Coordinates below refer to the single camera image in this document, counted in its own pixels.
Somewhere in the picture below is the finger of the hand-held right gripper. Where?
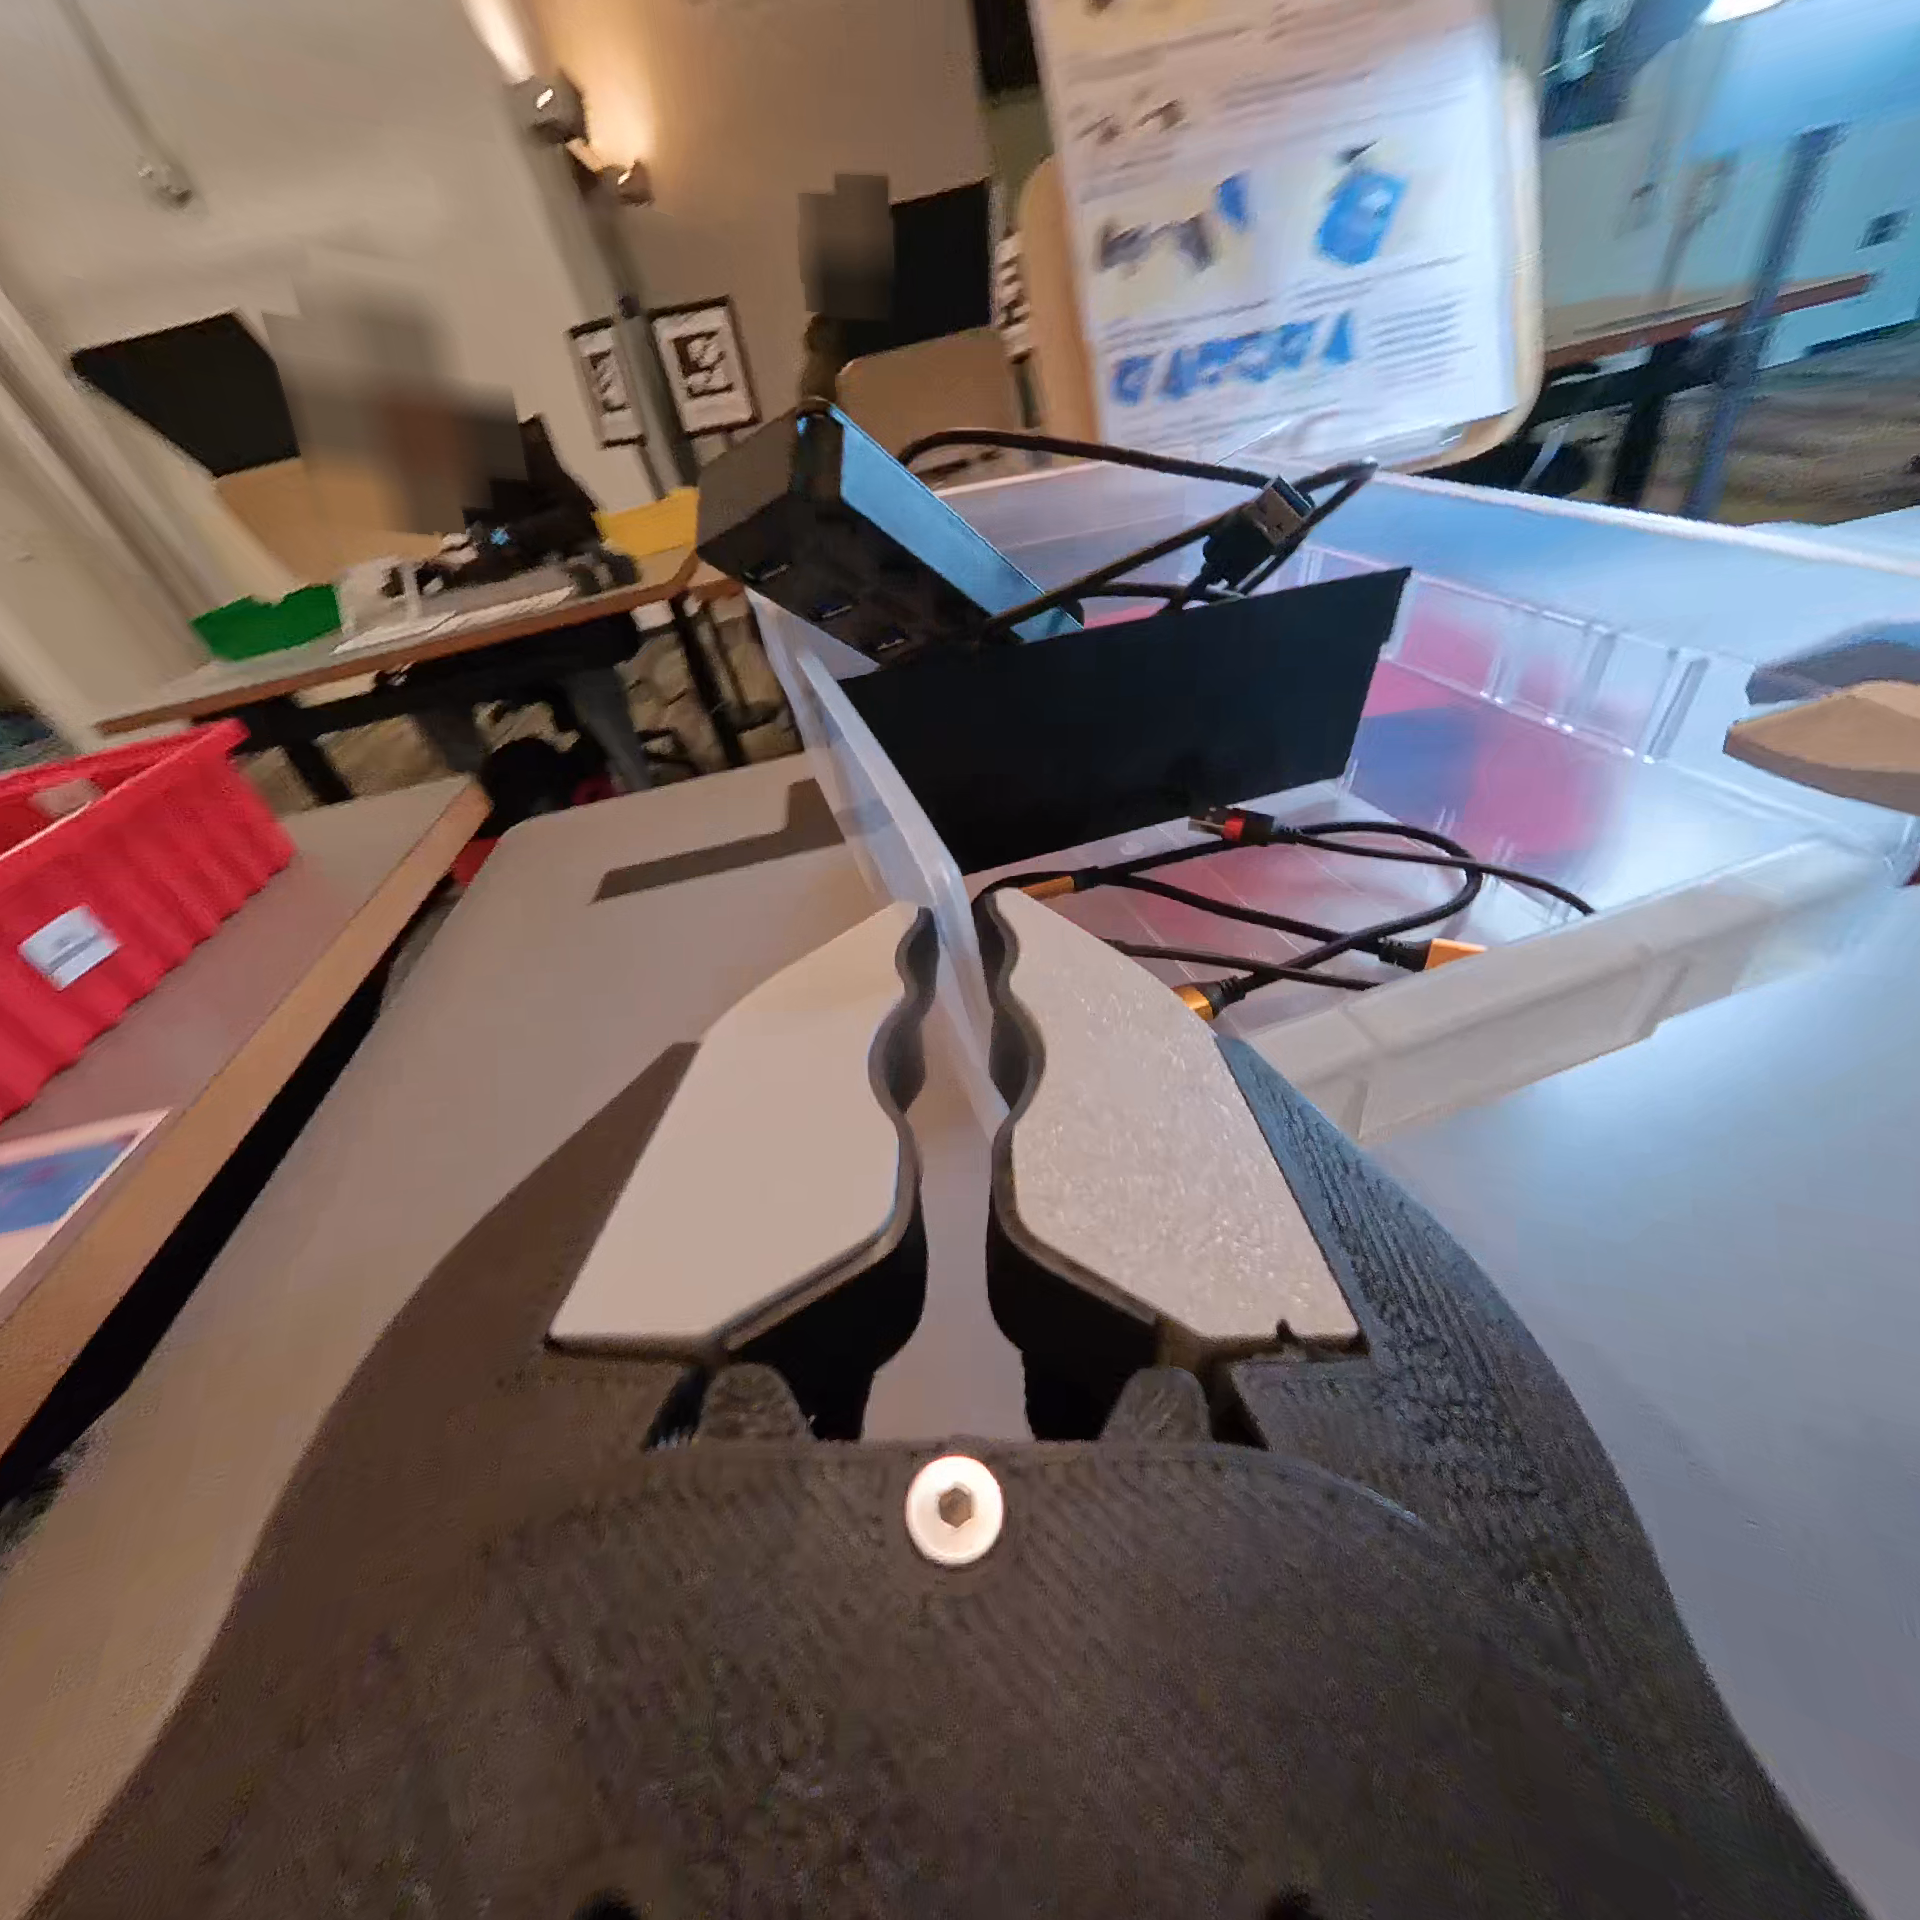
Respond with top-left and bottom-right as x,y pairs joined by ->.
1722,678 -> 1920,821

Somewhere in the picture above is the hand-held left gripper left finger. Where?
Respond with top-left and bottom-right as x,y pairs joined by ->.
547,903 -> 937,1420

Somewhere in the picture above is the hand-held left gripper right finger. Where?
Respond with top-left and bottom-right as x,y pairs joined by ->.
976,886 -> 1370,1420

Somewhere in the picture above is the clear plastic bin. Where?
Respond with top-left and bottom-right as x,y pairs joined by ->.
745,456 -> 1920,1145

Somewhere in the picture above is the black box usb hub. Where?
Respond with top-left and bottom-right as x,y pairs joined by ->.
696,398 -> 1086,665

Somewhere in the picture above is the wooden table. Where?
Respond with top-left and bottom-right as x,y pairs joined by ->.
0,772 -> 496,1464
94,544 -> 760,805
1544,270 -> 1881,519

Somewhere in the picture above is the black bin divider panel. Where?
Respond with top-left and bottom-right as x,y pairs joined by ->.
838,566 -> 1412,874

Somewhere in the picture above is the red ribbed crate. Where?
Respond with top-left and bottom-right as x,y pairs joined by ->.
0,719 -> 297,1121

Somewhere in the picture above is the black desk equipment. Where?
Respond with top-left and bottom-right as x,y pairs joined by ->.
402,502 -> 642,596

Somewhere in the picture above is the blue and red paper sheet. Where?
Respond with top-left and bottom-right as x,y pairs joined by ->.
0,1105 -> 171,1296

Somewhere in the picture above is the green plastic bin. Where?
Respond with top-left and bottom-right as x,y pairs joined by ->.
190,584 -> 348,663

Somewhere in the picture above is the framed marker picture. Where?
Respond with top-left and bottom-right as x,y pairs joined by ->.
648,297 -> 754,439
568,320 -> 649,448

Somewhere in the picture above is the plain wooden clipboard stand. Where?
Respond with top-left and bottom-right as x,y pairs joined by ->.
833,327 -> 1025,454

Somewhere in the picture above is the clipboard stand with black sheet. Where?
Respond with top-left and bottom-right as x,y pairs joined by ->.
72,311 -> 505,584

